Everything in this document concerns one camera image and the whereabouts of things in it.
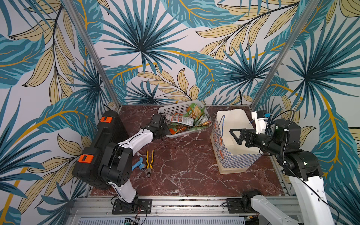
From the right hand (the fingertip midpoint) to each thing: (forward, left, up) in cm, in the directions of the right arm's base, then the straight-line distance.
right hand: (237, 130), depth 62 cm
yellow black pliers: (-2, +44, -34) cm, 56 cm away
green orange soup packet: (+37, +13, -28) cm, 48 cm away
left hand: (+18, +34, -26) cm, 46 cm away
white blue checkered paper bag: (-7, +1, -12) cm, 14 cm away
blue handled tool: (-3, +48, -32) cm, 58 cm away
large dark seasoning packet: (+28, +25, -24) cm, 44 cm away
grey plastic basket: (+40, +25, -27) cm, 55 cm away
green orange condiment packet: (+20, +29, -25) cm, 43 cm away
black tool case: (+9, +62, -9) cm, 63 cm away
